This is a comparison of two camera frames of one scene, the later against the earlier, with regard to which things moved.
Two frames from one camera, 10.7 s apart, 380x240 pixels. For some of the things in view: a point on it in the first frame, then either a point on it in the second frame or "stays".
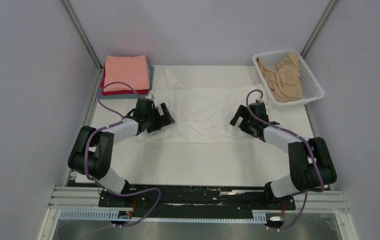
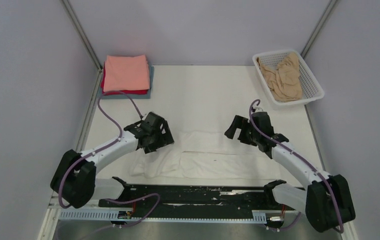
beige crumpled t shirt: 284,82 stays
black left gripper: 163,120 to 165,139
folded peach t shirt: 133,70 stays
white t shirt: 201,115 to 206,154
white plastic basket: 287,79 stays
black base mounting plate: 183,201 stays
